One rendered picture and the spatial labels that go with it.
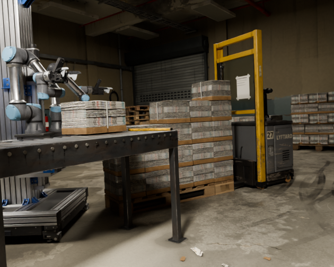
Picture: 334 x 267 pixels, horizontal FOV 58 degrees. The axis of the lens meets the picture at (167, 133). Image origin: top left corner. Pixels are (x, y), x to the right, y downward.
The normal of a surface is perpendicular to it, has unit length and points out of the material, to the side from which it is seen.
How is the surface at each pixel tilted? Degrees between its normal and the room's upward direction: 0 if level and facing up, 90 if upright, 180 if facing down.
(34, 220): 90
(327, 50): 90
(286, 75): 90
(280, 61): 90
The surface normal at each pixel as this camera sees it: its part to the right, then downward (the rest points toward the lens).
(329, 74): -0.61, 0.07
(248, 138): -0.85, 0.07
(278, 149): 0.52, 0.02
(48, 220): -0.01, 0.05
